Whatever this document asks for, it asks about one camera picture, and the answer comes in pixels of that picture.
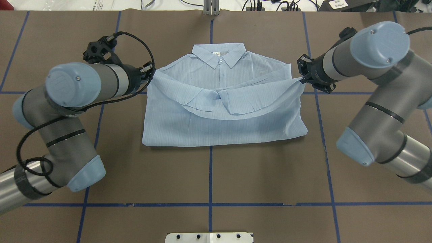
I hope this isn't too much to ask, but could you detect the aluminium frame post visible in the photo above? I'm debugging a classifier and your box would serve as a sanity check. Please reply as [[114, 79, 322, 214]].
[[203, 0, 220, 16]]

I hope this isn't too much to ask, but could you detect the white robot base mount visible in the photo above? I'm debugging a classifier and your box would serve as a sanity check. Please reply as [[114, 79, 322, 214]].
[[165, 232, 254, 243]]

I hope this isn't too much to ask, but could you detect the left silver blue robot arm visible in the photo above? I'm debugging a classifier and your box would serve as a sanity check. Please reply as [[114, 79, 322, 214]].
[[1, 62, 155, 214]]

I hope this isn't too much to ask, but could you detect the light blue button shirt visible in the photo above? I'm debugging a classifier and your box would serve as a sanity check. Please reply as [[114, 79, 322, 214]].
[[142, 43, 308, 147]]

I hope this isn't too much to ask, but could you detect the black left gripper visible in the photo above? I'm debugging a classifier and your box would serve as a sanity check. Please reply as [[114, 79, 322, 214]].
[[130, 62, 156, 92]]

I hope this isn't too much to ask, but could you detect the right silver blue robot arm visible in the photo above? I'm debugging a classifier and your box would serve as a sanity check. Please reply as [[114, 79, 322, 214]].
[[297, 21, 432, 190]]

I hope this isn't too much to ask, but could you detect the black labelled box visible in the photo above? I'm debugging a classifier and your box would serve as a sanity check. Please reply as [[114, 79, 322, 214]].
[[318, 0, 379, 12]]

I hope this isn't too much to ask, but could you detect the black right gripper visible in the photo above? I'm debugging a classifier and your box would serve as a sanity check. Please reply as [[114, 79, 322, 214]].
[[297, 54, 336, 94]]

